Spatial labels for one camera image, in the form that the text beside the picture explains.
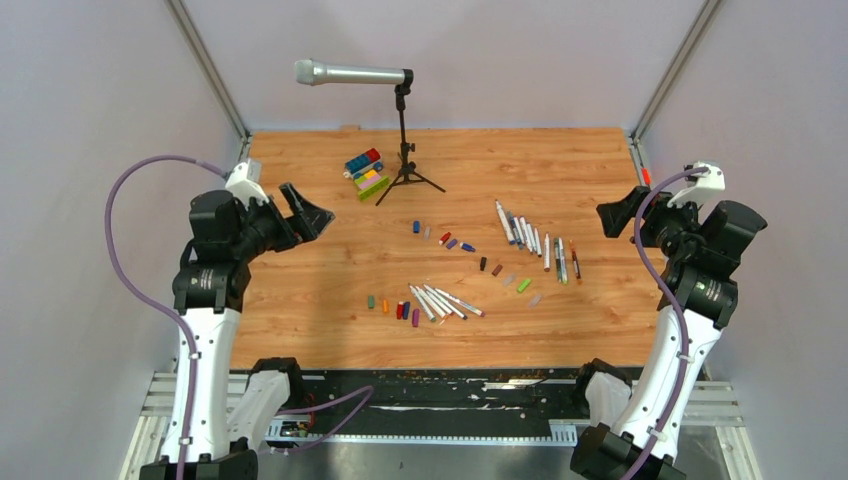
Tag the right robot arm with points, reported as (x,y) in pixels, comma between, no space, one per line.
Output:
(635,425)

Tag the blue red toy train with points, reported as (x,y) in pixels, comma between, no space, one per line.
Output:
(367,164)

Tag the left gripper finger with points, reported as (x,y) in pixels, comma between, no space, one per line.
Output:
(297,203)
(311,222)

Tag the white marker red tip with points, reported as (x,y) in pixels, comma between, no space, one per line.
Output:
(439,303)

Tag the white marker navy cap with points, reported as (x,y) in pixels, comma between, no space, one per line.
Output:
(446,303)

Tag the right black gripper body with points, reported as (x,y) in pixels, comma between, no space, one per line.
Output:
(667,226)

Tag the white marker dark green cap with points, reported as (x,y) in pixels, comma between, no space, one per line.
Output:
(420,299)

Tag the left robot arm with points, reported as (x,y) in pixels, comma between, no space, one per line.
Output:
(205,440)

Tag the translucent red pen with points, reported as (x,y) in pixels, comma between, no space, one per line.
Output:
(575,262)

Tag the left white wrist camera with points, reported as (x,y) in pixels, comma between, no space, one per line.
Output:
(243,183)

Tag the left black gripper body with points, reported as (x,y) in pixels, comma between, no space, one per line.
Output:
(269,229)

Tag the slim white blue marker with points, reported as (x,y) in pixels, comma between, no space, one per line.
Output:
(530,235)

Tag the white marker orange cap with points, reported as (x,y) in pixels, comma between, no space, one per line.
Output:
(436,313)

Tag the white marker blue end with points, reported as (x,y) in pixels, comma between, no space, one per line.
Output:
(505,223)

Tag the green yellow pink block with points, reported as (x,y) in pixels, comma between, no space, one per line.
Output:
(370,183)

